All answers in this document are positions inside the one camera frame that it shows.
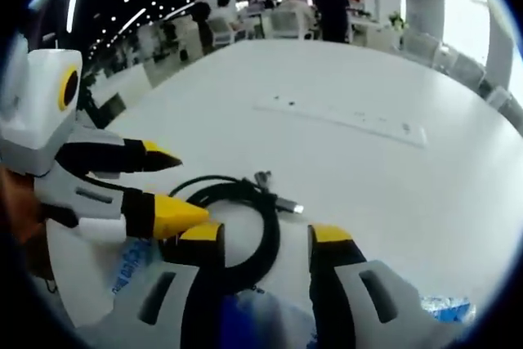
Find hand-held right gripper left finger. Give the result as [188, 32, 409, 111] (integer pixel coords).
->
[77, 221, 225, 349]

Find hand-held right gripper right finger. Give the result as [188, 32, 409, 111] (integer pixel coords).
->
[308, 222, 470, 349]

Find light blue tissue packet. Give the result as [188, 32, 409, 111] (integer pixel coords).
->
[109, 238, 165, 298]

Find bright blue tissue packet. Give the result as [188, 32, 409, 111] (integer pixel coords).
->
[419, 294, 478, 326]

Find black cable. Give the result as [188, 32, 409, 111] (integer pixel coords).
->
[157, 168, 306, 289]

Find person's left hand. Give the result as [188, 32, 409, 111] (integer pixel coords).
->
[0, 167, 47, 239]

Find potted plant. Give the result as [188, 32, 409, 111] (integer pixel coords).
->
[387, 11, 410, 32]

